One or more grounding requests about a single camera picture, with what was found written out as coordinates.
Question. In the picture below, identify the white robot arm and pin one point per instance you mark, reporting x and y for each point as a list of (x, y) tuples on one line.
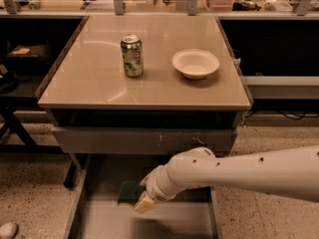
[(290, 173)]

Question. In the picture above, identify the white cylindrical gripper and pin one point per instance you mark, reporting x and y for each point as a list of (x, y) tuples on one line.
[(153, 185)]

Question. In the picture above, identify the black table leg frame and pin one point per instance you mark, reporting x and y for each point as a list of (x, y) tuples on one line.
[(12, 123)]

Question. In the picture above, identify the green soda can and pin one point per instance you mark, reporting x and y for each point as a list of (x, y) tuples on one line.
[(132, 52)]

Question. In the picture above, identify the white paper bowl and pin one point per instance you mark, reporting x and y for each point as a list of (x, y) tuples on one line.
[(195, 64)]

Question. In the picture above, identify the grey drawer cabinet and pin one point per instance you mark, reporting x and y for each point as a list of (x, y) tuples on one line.
[(145, 84)]

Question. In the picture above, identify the white shoe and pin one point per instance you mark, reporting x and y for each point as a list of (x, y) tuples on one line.
[(8, 230)]

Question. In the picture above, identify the open grey middle drawer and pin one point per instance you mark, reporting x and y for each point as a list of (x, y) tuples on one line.
[(96, 213)]

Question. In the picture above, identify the green yellow sponge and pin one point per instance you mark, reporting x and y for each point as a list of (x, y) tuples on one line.
[(130, 193)]

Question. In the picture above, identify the grey top drawer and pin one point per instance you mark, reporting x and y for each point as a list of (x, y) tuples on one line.
[(124, 140)]

